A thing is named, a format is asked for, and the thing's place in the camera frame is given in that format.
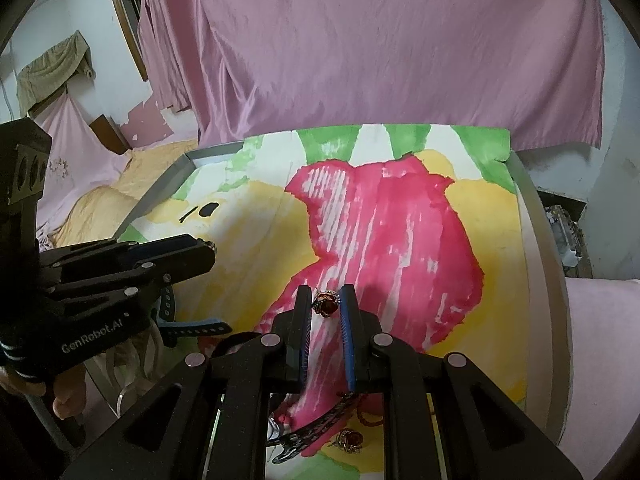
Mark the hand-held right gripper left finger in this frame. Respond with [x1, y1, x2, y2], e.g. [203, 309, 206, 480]
[60, 284, 313, 480]

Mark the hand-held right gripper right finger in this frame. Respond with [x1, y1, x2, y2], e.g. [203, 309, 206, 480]
[339, 283, 585, 480]

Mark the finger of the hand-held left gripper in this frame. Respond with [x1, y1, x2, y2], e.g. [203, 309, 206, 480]
[45, 247, 217, 311]
[39, 233, 217, 273]

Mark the gold earring red stone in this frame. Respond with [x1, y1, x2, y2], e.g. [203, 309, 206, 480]
[311, 290, 342, 318]
[334, 429, 365, 456]

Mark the grey tray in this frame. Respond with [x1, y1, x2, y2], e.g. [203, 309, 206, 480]
[112, 122, 573, 480]

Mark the person's left hand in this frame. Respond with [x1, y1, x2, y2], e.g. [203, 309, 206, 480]
[0, 357, 88, 421]

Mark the white hair claw clip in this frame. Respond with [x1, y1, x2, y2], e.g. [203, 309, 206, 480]
[85, 320, 166, 418]

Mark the yellow blanket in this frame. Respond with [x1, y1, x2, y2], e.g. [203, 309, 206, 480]
[50, 137, 201, 251]

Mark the colourful painted paper sheet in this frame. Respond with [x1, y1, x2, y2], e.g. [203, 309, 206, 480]
[120, 124, 531, 480]

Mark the wooden headboard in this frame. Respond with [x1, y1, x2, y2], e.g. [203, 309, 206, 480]
[90, 114, 133, 156]

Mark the pink embroidered sheet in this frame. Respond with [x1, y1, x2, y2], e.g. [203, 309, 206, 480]
[30, 97, 133, 241]

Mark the tied pink curtain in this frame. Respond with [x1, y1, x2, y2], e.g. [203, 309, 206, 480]
[102, 0, 201, 116]

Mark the olive green cloth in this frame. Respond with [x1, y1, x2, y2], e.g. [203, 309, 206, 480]
[16, 30, 96, 116]

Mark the clear plastic box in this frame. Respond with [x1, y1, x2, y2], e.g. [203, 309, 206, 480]
[535, 187, 593, 278]

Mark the large pink curtain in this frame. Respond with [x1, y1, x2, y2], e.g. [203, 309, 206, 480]
[185, 0, 606, 153]

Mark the red string bracelet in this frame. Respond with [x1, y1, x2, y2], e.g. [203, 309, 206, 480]
[354, 394, 387, 428]

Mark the wooden window frame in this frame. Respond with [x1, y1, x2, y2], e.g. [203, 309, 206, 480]
[112, 0, 151, 83]

